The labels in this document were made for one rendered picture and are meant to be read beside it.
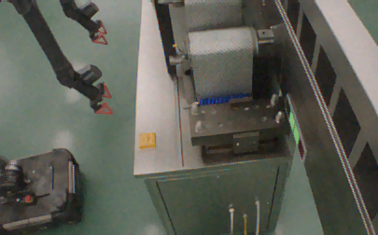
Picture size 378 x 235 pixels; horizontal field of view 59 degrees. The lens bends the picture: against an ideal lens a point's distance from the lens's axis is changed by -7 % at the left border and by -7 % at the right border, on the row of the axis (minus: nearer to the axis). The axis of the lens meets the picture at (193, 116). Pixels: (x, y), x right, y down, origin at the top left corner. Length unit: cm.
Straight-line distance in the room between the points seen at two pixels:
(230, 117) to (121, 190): 130
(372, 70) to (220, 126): 80
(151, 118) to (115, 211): 100
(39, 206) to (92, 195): 40
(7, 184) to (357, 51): 209
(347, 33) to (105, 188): 209
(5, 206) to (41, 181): 29
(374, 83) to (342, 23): 20
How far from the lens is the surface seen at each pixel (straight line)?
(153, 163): 151
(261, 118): 145
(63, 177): 246
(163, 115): 166
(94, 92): 149
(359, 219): 83
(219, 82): 147
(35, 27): 130
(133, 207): 247
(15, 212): 249
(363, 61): 78
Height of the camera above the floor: 214
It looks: 49 degrees down
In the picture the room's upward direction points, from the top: 9 degrees counter-clockwise
